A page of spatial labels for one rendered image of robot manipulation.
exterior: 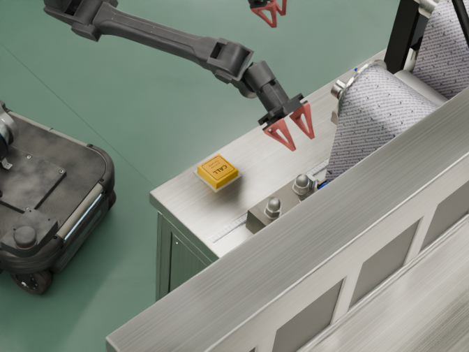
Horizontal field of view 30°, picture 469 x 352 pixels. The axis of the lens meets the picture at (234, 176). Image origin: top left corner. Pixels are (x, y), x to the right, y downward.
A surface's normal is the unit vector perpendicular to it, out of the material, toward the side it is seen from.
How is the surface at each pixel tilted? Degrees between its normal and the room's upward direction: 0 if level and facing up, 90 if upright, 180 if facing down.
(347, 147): 90
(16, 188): 0
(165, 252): 90
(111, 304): 0
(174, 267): 90
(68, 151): 0
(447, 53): 92
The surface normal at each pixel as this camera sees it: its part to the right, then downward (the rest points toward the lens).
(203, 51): -0.24, -0.34
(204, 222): 0.08, -0.66
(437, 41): -0.73, 0.48
